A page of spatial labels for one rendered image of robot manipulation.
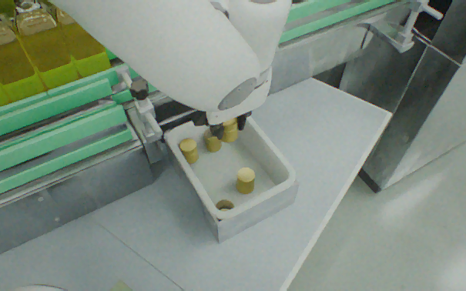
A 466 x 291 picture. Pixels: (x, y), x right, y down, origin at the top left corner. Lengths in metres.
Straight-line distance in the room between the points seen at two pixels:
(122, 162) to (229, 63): 0.42
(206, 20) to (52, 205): 0.52
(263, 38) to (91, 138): 0.36
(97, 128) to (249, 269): 0.35
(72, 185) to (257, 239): 0.34
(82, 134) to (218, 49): 0.39
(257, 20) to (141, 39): 0.15
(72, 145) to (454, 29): 0.97
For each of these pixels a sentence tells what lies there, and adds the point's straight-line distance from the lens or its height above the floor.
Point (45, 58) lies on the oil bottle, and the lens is 0.66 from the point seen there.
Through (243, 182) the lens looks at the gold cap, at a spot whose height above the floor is 0.81.
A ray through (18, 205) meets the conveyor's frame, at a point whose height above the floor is 0.86.
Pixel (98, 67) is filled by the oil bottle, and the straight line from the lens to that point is 0.69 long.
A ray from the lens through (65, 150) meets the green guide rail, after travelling 0.65.
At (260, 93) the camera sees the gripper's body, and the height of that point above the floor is 1.02.
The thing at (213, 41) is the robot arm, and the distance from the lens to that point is 0.28.
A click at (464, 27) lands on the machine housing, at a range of 1.15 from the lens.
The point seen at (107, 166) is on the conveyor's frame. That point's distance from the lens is 0.67.
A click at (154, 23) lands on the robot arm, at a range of 0.26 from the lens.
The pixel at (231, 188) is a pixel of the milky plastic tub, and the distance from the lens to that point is 0.72.
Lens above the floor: 1.39
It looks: 52 degrees down
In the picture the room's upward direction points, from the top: straight up
